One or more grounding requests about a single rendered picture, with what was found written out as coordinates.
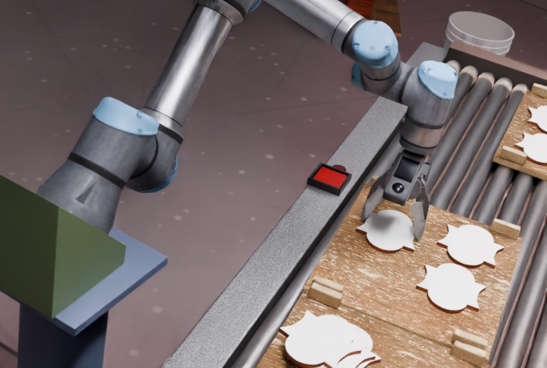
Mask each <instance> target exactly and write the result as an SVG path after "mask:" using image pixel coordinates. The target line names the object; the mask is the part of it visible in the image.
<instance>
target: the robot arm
mask: <svg viewBox="0 0 547 368"><path fill-rule="evenodd" d="M261 1H262V0H193V2H194V4H195V7H194V9H193V11H192V12H191V14H190V17H189V18H188V20H187V22H186V24H185V26H184V28H183V30H182V32H181V34H180V36H179V38H178V39H177V42H176V44H175V46H174V48H173V50H172V52H171V54H170V56H169V57H168V60H167V62H166V64H165V66H164V68H163V69H162V71H161V73H160V75H159V77H158V79H157V81H156V83H155V85H154V87H153V89H152V91H151V93H150V95H149V97H148V99H147V101H146V103H145V105H144V107H143V108H142V109H141V110H137V109H135V108H133V107H131V106H129V105H127V104H125V103H122V102H121V101H118V100H116V99H114V98H111V97H106V98H104V99H103V100H102V101H101V103H100V104H99V105H98V107H97V108H95V109H94V111H93V115H92V117H91V118H90V120H89V122H88V124H87V125H86V127H85V129H84V130H83V132H82V134H81V136H80V137H79V139H78V140H77V143H76V144H75V146H74V148H73V149H72V151H71V153H70V155H69V156H68V158H67V159H66V161H65V162H64V164H63V165H62V166H61V167H60V168H59V169H57V170H56V171H55V172H54V173H53V174H52V175H51V176H50V177H48V178H47V179H46V180H45V182H44V183H42V184H41V185H40V186H39V188H38V189H37V192H36V194H38V195H40V196H41V197H43V198H45V199H48V200H49V201H50V202H52V203H54V204H57V205H59V206H60V207H61V208H63V209H65V210H67V211H69V212H70V213H72V214H73V215H75V216H77V217H79V218H80V219H82V220H83V221H86V222H87V223H89V224H91V225H92V226H94V227H96V228H97V229H99V230H101V231H102V232H104V233H106V234H109V232H110V231H111V229H112V227H113V225H114V220H115V216H116V210H117V205H118V202H119V198H120V193H121V192H122V190H123V189H124V187H125V186H126V187H127V188H129V189H131V190H134V191H137V192H140V193H153V192H157V191H160V190H162V189H164V188H165V187H166V186H167V185H168V184H169V183H170V182H171V181H172V180H173V179H174V177H175V175H176V173H177V152H178V150H179V148H180V146H181V144H182V142H183V140H184V137H183V134H182V125H183V123H184V121H185V119H186V117H187V115H188V113H189V111H190V109H191V107H192V105H193V103H194V101H195V99H196V97H197V95H198V93H199V91H200V89H201V87H202V85H203V83H204V81H205V79H206V77H207V75H208V73H209V71H210V69H211V67H212V65H213V63H214V61H215V59H216V57H217V55H218V53H219V51H220V49H221V47H222V45H223V43H224V41H225V39H226V37H227V35H228V33H229V31H230V28H231V27H232V26H233V25H235V24H239V23H242V22H243V19H244V17H245V15H246V14H247V13H248V12H250V11H254V10H255V9H256V8H257V7H258V6H259V5H260V3H261ZM264 1H266V2H267V3H268V4H270V5H271V6H273V7H275V8H276V9H278V10H279V11H281V12H282V13H283V14H285V15H287V16H288V17H290V18H291V19H293V20H294V21H295V22H297V23H298V24H300V25H301V26H303V27H304V28H306V29H307V30H308V31H310V32H311V33H313V34H315V35H316V36H318V37H319V38H321V39H322V40H323V41H325V42H327V43H328V44H330V45H331V46H333V47H334V48H335V49H337V50H339V51H340V52H342V53H343V54H345V55H346V56H347V57H349V58H350V59H352V60H354V61H355V63H354V65H353V68H352V77H351V80H352V83H353V84H354V85H355V86H357V87H359V88H361V89H363V90H364V91H365V92H368V93H373V94H376V95H378V96H381V97H384V98H385V99H390V100H391V101H394V102H396V103H400V104H403V105H405V106H407V107H408V108H407V112H406V115H405V118H404V117H402V118H401V122H403V123H404V124H403V126H402V130H401V135H400V140H399V143H400V145H401V146H402V147H403V148H404V150H403V151H402V153H401V152H399V153H398V155H397V156H396V158H395V159H394V161H393V162H392V167H391V168H390V169H389V170H388V171H387V172H385V174H384V175H383V176H380V177H378V178H377V179H376V180H375V181H374V184H373V185H372V187H371V188H370V192H369V194H368V196H367V198H366V201H365V204H364V207H363V209H362V212H361V221H365V220H366V219H367V218H368V217H369V216H370V213H371V212H373V211H374V210H375V208H376V206H377V205H378V204H381V203H383V202H384V201H385V200H388V201H390V202H393V203H394V204H398V205H400V206H405V204H406V202H407V201H409V199H416V200H415V201H414V202H413V203H412V204H411V206H410V208H409V209H410V213H411V214H412V215H413V217H414V228H415V233H414V237H415V238H416V240H417V242H418V241H420V239H421V237H422V236H423V233H424V231H425V227H426V223H427V214H428V210H429V207H430V202H431V200H430V195H429V193H428V192H427V186H426V183H427V178H428V175H429V172H430V170H431V166H432V163H430V162H427V161H425V159H426V155H430V154H432V153H433V152H434V151H435V148H436V145H437V144H438V143H439V140H440V136H441V134H442V131H443V128H444V123H445V119H446V116H447V114H448V111H449V107H450V104H451V102H452V99H453V97H454V91H455V87H456V84H457V72H456V71H455V70H454V69H453V68H452V67H450V66H449V65H447V64H444V63H441V62H436V61H432V60H429V61H425V62H423V63H422V64H421V65H420V67H419V68H416V67H414V66H411V65H408V64H405V63H402V62H401V61H400V55H399V51H398V43H397V40H396V36H395V35H394V33H393V31H392V30H391V28H390V27H389V26H388V25H387V24H385V23H384V22H381V21H376V20H371V21H369V20H367V19H366V18H365V17H363V16H361V15H359V14H358V13H356V12H355V11H354V10H352V9H351V8H349V7H347V6H346V5H344V4H343V3H341V2H340V1H338V0H264ZM426 164H428V165H429V166H427V165H426Z"/></svg>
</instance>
